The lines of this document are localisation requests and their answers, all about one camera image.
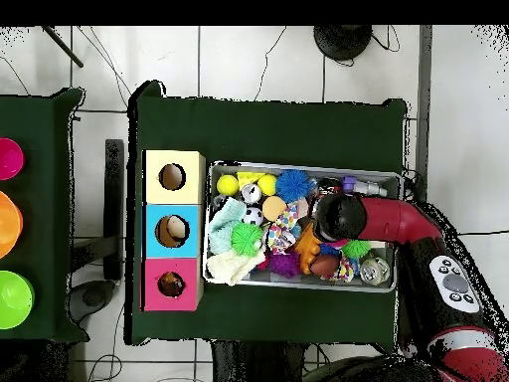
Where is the thin black rod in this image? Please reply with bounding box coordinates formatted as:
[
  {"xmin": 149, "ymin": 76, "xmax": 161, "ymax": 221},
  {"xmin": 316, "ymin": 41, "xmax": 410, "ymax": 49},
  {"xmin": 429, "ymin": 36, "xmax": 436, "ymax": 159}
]
[{"xmin": 41, "ymin": 25, "xmax": 85, "ymax": 69}]

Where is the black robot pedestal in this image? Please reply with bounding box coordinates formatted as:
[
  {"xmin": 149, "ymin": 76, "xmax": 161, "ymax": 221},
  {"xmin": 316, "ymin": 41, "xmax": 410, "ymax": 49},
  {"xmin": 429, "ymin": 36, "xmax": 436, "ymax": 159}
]
[{"xmin": 210, "ymin": 339, "xmax": 307, "ymax": 382}]

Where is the pink bowl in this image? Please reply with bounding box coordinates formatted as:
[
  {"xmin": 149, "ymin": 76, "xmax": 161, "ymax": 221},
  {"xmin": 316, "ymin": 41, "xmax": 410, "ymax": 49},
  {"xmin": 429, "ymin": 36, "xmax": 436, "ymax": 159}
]
[{"xmin": 0, "ymin": 137, "xmax": 26, "ymax": 181}]

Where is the orange plastic block toy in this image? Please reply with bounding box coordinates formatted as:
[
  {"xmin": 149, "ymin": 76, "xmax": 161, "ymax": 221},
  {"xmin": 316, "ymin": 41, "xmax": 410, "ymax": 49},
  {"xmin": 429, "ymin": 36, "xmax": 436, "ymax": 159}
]
[{"xmin": 292, "ymin": 224, "xmax": 324, "ymax": 276}]

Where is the orange bowl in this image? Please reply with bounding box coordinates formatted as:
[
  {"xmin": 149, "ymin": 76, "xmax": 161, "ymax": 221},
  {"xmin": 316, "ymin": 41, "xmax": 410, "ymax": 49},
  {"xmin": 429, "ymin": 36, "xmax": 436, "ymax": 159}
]
[{"xmin": 0, "ymin": 190, "xmax": 24, "ymax": 260}]

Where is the small brown football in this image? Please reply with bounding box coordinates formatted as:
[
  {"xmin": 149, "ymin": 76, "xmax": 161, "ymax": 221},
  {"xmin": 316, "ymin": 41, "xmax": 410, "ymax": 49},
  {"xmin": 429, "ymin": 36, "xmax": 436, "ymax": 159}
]
[{"xmin": 309, "ymin": 254, "xmax": 341, "ymax": 279}]

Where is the black round stand base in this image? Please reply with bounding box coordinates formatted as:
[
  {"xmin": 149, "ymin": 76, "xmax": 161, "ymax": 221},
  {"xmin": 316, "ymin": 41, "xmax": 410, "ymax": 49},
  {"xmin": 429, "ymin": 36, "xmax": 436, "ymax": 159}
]
[{"xmin": 312, "ymin": 25, "xmax": 373, "ymax": 62}]

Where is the dark green table cloth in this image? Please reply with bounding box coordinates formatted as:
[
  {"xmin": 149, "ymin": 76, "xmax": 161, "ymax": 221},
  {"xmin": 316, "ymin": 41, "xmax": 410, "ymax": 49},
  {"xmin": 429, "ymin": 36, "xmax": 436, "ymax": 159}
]
[
  {"xmin": 0, "ymin": 87, "xmax": 89, "ymax": 344},
  {"xmin": 124, "ymin": 79, "xmax": 409, "ymax": 346}
]

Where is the blue spiky ball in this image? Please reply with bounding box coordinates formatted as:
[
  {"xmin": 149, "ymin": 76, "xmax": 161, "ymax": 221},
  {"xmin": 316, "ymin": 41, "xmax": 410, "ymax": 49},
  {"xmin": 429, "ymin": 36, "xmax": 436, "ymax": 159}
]
[{"xmin": 274, "ymin": 169, "xmax": 314, "ymax": 203}]

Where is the black power cable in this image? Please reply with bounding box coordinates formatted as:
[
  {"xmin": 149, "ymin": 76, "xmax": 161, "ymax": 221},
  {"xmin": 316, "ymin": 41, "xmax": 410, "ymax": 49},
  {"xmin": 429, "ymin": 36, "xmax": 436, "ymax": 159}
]
[{"xmin": 456, "ymin": 229, "xmax": 509, "ymax": 237}]

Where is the silver mesh bin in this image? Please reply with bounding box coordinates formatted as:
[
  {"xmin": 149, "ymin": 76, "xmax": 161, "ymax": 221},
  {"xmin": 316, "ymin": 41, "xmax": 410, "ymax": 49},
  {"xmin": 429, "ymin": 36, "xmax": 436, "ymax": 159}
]
[{"xmin": 201, "ymin": 159, "xmax": 404, "ymax": 293}]

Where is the small soccer ball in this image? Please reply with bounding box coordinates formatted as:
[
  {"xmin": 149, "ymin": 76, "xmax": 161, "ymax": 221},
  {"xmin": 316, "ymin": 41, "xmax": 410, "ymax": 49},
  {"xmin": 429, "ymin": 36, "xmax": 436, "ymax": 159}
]
[{"xmin": 243, "ymin": 206, "xmax": 264, "ymax": 227}]

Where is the cream knitted cloth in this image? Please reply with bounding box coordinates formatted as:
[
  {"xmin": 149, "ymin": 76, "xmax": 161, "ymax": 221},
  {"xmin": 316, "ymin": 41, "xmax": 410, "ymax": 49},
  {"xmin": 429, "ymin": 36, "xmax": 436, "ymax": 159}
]
[{"xmin": 206, "ymin": 246, "xmax": 266, "ymax": 286}]

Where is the mint knitted cloth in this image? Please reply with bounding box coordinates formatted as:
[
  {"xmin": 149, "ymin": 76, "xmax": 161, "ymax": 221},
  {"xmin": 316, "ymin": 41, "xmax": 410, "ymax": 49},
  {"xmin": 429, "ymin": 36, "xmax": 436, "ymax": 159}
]
[{"xmin": 207, "ymin": 196, "xmax": 249, "ymax": 256}]

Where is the black upright panel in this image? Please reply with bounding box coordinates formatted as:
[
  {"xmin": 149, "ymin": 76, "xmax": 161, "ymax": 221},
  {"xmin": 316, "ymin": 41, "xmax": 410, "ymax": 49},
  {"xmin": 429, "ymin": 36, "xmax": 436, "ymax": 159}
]
[{"xmin": 103, "ymin": 138, "xmax": 125, "ymax": 280}]

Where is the green bowl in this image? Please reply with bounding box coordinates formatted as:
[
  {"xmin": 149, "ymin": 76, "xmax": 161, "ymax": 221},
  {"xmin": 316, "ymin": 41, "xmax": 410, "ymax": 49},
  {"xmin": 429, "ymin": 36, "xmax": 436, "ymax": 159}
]
[{"xmin": 0, "ymin": 270, "xmax": 36, "ymax": 330}]

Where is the grey black stand foot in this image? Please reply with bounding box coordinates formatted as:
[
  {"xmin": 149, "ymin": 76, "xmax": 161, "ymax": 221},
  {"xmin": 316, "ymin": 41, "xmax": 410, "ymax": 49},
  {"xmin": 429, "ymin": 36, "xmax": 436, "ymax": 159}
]
[{"xmin": 65, "ymin": 279, "xmax": 117, "ymax": 324}]

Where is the wooden box with three holes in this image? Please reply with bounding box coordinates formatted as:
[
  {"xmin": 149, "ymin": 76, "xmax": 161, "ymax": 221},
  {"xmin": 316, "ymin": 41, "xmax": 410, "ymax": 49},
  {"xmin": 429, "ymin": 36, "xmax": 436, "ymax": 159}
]
[{"xmin": 141, "ymin": 149, "xmax": 207, "ymax": 312}]

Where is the green spiky ball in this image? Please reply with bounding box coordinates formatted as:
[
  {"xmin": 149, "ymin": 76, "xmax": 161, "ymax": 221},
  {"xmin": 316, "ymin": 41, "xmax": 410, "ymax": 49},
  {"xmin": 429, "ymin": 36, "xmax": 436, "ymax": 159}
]
[
  {"xmin": 230, "ymin": 221, "xmax": 264, "ymax": 257},
  {"xmin": 340, "ymin": 239, "xmax": 372, "ymax": 260}
]

